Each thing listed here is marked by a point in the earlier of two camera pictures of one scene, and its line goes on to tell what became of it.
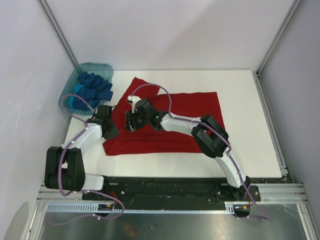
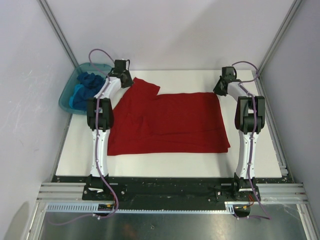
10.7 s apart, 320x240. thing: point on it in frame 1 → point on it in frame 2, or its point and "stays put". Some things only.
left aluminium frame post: x=58 y=30 stays put
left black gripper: x=114 y=133 → x=130 y=81
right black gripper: x=130 y=117 → x=217 y=89
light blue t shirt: x=77 y=87 stays put
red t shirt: x=196 y=105 stays put
